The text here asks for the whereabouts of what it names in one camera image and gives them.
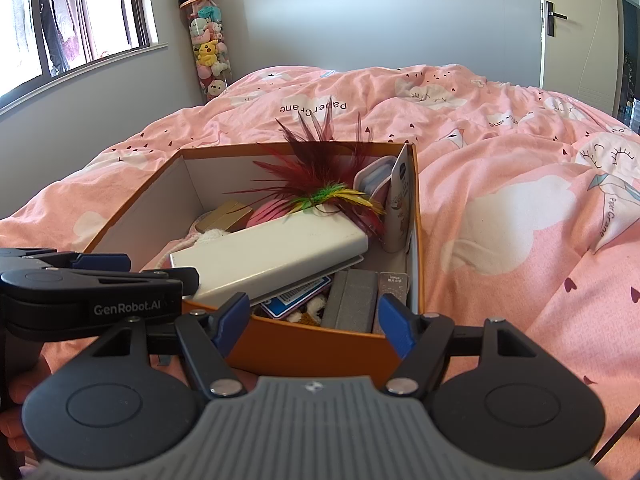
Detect orange cardboard box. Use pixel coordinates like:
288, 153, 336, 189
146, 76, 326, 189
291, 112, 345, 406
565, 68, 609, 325
82, 141, 426, 386

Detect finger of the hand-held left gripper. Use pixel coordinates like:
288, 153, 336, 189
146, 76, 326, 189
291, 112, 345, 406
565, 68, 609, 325
141, 266, 201, 297
0, 247, 132, 273

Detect brown plush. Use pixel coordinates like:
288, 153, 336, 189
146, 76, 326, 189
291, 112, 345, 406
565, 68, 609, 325
285, 292, 328, 328

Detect clear tube of plush toys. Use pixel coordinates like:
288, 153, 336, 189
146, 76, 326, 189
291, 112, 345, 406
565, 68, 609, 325
180, 0, 235, 103

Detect red feather toy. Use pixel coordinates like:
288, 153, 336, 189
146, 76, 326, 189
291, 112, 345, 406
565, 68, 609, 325
222, 95, 388, 238

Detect white floral bottle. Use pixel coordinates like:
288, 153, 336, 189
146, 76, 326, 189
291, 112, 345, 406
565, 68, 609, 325
382, 155, 417, 253

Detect pink printed blanket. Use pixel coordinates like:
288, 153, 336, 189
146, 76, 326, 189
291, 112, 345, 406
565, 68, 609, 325
0, 64, 640, 480

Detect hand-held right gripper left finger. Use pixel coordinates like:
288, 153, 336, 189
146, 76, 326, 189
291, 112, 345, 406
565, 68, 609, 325
92, 294, 251, 400

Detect person's left hand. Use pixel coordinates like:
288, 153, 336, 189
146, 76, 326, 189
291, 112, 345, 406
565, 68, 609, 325
0, 359, 55, 467

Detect window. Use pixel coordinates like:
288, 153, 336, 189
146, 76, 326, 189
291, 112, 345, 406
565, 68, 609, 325
0, 0, 166, 113

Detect hanging clothes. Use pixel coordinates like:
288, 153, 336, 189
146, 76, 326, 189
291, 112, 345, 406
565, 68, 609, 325
0, 0, 88, 76

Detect door handle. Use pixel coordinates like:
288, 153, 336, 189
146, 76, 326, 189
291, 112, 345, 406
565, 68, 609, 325
541, 1, 568, 37

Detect small silver box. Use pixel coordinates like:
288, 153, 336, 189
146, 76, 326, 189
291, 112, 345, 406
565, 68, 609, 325
372, 271, 408, 336

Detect dark grey textured case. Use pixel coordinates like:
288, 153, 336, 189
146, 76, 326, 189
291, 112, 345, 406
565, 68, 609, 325
320, 269, 379, 333

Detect tan cardboard box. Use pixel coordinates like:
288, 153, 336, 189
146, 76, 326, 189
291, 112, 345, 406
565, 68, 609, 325
200, 200, 256, 233

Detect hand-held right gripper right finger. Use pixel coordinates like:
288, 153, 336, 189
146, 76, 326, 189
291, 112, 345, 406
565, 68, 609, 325
377, 294, 544, 398

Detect white door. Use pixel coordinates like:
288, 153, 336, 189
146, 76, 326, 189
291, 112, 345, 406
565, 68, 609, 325
535, 0, 626, 116

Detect blue and white card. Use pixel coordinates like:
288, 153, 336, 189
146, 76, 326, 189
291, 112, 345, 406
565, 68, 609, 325
260, 275, 333, 320

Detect long white case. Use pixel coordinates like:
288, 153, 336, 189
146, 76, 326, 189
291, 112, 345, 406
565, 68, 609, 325
169, 210, 370, 308

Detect black cable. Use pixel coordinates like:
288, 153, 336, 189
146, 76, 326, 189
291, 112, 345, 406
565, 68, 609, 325
589, 407, 640, 467

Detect white crochet bunny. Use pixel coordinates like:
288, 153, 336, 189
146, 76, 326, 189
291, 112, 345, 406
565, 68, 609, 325
150, 229, 233, 273

